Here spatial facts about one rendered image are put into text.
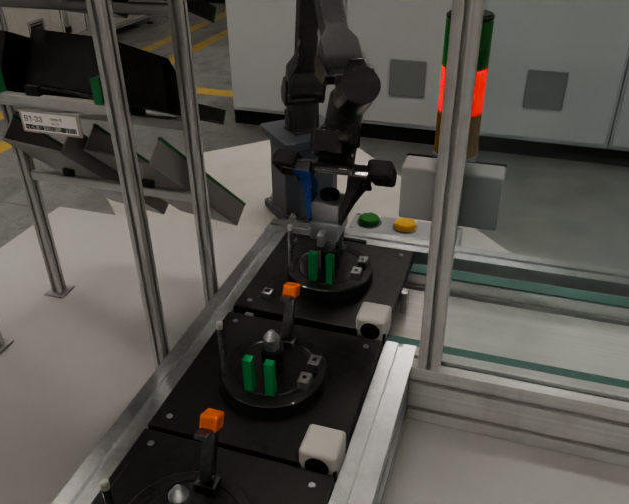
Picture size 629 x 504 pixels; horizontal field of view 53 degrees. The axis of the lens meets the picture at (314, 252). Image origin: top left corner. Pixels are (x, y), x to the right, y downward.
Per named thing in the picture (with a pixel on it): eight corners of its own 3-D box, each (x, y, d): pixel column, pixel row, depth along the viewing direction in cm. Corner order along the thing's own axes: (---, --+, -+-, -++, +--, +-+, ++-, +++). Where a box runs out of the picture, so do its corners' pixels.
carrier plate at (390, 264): (286, 240, 119) (285, 230, 118) (414, 260, 112) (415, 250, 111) (233, 315, 99) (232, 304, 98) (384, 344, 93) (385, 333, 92)
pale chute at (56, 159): (112, 200, 126) (120, 180, 126) (164, 214, 120) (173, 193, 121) (0, 139, 100) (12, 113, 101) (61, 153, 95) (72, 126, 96)
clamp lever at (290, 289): (282, 334, 88) (287, 280, 87) (295, 336, 87) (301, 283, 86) (273, 341, 85) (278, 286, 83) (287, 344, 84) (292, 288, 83)
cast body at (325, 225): (321, 219, 103) (321, 180, 100) (347, 223, 102) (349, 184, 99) (305, 245, 97) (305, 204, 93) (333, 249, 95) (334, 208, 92)
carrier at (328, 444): (229, 321, 98) (222, 252, 91) (382, 351, 92) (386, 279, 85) (148, 436, 79) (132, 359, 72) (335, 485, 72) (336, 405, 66)
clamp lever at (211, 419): (202, 472, 68) (207, 406, 67) (219, 477, 68) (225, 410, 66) (186, 489, 65) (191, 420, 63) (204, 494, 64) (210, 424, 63)
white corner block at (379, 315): (362, 321, 98) (362, 299, 96) (391, 326, 97) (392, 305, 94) (354, 339, 94) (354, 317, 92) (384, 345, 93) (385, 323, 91)
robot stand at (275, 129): (318, 191, 157) (318, 113, 146) (347, 216, 145) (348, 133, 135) (264, 204, 151) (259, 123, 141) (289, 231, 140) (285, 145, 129)
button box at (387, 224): (355, 238, 129) (356, 211, 126) (460, 253, 124) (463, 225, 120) (346, 255, 123) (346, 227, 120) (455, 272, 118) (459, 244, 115)
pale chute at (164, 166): (180, 210, 121) (188, 189, 122) (237, 226, 116) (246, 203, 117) (82, 149, 96) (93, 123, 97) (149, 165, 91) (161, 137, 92)
